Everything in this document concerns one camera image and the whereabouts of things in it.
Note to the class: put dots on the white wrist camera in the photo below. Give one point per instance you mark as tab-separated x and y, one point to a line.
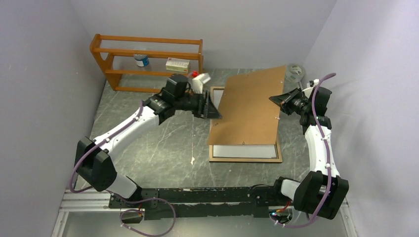
198	81
313	83

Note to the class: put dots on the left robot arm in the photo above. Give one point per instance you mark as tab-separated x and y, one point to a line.
94	160

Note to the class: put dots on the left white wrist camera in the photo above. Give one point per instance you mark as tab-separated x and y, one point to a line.
198	81

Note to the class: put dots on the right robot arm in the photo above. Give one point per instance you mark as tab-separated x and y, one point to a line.
322	191

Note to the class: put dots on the landscape photo print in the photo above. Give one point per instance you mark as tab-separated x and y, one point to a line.
244	151

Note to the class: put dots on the brown backing board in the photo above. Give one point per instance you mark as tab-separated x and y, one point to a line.
248	115

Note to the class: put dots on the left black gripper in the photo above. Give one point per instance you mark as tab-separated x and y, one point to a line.
205	107

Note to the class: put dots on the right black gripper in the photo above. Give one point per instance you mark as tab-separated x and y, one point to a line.
280	99

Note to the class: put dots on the white cream small box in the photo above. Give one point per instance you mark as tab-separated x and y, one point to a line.
178	65

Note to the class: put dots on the picture frame black and wood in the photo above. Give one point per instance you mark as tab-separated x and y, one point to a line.
245	153

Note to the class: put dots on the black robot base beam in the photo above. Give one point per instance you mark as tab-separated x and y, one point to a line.
257	201

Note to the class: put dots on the clear tape roll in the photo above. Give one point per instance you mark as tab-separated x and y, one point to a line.
294	73

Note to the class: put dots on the orange wooden shelf rack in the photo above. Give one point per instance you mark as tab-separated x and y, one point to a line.
118	56

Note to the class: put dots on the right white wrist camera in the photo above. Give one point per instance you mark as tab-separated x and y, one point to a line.
313	83

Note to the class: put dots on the blue white small jar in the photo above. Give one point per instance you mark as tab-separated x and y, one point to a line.
141	60

